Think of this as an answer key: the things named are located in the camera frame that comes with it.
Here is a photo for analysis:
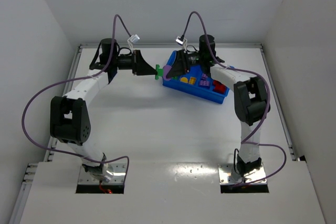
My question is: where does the purple rounded brick cluster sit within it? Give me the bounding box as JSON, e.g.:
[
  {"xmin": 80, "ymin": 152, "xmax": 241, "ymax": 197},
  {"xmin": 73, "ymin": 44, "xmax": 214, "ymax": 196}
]
[{"xmin": 162, "ymin": 65, "xmax": 172, "ymax": 81}]

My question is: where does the yellow rounded duplo brick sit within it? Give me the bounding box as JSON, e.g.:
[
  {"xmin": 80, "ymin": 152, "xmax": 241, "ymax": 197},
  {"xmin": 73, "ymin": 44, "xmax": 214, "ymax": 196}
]
[{"xmin": 180, "ymin": 77, "xmax": 189, "ymax": 83}]

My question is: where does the green brick cluster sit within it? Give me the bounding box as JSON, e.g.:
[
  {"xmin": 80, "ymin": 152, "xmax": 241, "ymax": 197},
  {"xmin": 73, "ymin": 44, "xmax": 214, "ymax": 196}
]
[{"xmin": 155, "ymin": 64, "xmax": 164, "ymax": 80}]

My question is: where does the purple rounded duplo brick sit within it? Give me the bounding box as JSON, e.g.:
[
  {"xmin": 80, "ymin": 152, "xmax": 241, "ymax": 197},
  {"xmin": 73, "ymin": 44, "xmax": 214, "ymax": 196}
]
[{"xmin": 201, "ymin": 73, "xmax": 211, "ymax": 81}]

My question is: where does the red rectangular duplo brick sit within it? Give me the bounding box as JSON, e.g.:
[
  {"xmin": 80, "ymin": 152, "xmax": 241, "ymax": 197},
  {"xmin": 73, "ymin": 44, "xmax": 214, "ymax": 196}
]
[{"xmin": 212, "ymin": 80, "xmax": 227, "ymax": 94}]

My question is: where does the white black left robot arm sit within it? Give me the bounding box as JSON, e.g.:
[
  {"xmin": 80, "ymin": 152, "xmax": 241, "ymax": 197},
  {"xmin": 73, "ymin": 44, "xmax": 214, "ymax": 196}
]
[{"xmin": 50, "ymin": 38, "xmax": 182, "ymax": 183}]

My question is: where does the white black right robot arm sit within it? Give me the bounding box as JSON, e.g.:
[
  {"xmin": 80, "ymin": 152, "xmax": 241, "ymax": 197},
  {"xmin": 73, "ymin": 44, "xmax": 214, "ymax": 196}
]
[{"xmin": 166, "ymin": 35, "xmax": 270, "ymax": 177}]

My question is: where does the blue plastic divided bin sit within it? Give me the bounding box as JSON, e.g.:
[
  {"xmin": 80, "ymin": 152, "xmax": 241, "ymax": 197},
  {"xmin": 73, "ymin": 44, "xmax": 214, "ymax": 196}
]
[{"xmin": 163, "ymin": 66, "xmax": 229, "ymax": 104}]

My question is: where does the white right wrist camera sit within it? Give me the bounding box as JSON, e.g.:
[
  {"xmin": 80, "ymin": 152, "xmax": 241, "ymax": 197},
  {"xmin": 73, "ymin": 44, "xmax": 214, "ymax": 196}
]
[{"xmin": 175, "ymin": 35, "xmax": 187, "ymax": 51}]

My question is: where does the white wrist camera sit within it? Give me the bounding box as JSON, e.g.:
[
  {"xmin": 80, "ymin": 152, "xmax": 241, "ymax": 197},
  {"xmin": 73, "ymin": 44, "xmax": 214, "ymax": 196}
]
[
  {"xmin": 175, "ymin": 35, "xmax": 187, "ymax": 51},
  {"xmin": 127, "ymin": 34, "xmax": 140, "ymax": 51}
]

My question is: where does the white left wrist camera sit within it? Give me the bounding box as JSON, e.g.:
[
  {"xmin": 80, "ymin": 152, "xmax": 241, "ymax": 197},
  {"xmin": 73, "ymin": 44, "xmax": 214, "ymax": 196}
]
[{"xmin": 127, "ymin": 34, "xmax": 140, "ymax": 51}]

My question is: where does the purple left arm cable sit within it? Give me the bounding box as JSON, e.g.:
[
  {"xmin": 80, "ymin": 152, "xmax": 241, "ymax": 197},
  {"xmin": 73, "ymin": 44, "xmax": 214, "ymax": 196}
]
[{"xmin": 21, "ymin": 14, "xmax": 130, "ymax": 183}]

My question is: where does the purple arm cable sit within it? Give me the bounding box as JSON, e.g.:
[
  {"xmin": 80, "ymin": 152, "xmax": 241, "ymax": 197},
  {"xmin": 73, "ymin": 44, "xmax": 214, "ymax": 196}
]
[
  {"xmin": 181, "ymin": 11, "xmax": 287, "ymax": 187},
  {"xmin": 21, "ymin": 14, "xmax": 130, "ymax": 183}
]

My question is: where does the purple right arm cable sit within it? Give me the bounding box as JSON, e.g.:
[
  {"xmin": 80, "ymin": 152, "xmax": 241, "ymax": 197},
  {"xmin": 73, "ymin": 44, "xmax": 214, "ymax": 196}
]
[{"xmin": 181, "ymin": 11, "xmax": 287, "ymax": 187}]

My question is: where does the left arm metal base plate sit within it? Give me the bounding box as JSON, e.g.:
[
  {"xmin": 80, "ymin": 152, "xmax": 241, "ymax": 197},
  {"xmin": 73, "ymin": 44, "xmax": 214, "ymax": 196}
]
[{"xmin": 78, "ymin": 163, "xmax": 127, "ymax": 185}]

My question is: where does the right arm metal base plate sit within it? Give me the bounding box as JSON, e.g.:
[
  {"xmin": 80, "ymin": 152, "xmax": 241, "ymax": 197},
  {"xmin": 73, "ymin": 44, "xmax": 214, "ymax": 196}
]
[{"xmin": 218, "ymin": 163, "xmax": 268, "ymax": 186}]

